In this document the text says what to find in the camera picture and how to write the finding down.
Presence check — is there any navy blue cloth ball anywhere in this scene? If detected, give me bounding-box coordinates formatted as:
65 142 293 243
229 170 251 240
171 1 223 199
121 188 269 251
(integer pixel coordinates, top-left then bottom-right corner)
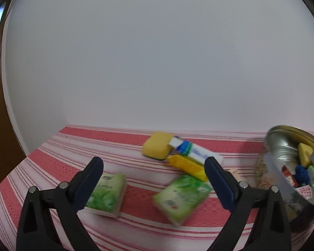
293 165 310 187

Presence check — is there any white blue tissue pack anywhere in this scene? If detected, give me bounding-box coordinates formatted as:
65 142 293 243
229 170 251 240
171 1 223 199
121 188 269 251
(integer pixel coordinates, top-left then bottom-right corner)
169 136 224 166

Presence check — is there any small leafy green tissue pack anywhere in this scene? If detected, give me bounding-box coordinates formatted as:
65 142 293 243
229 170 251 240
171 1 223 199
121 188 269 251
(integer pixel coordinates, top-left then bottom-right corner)
84 173 127 218

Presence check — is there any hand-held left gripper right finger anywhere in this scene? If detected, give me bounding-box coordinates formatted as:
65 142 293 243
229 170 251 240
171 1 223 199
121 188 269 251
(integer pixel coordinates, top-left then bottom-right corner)
204 156 292 251

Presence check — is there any red brown snack packet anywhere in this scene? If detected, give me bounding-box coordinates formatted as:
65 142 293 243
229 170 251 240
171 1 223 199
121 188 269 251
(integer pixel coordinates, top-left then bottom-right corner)
281 165 299 187

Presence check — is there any yellow sponge with dark scrubber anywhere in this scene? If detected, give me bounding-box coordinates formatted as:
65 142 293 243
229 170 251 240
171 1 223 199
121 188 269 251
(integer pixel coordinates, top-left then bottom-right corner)
143 132 174 160

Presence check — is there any round metal cookie tin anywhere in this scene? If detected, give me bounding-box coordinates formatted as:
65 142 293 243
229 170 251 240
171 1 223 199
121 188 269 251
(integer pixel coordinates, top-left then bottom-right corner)
255 125 314 233

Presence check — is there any green tissue pack red logo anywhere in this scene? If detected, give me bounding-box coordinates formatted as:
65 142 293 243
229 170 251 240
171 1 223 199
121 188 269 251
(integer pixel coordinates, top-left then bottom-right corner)
153 175 212 226

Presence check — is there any yellow snack packet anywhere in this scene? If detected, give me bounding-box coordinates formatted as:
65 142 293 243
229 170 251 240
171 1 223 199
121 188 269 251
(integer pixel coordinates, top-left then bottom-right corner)
167 155 209 182

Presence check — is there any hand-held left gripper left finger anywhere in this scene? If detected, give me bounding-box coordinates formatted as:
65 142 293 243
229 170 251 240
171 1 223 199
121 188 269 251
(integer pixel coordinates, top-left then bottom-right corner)
16 157 104 251

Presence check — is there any red white striped tablecloth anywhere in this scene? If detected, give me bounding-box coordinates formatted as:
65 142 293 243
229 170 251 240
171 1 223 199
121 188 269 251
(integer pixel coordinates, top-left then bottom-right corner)
0 125 314 251

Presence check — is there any beige pink snack packet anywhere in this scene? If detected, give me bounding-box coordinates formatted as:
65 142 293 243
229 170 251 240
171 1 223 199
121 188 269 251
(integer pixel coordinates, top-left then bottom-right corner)
226 168 242 182

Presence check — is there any white box with red print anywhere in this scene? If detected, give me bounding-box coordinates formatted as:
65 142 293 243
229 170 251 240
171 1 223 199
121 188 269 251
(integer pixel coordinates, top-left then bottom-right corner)
296 184 313 200

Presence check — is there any large plain yellow sponge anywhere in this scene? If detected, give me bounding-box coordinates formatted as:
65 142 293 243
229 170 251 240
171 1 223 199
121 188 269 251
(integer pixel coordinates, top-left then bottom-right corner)
298 143 314 168

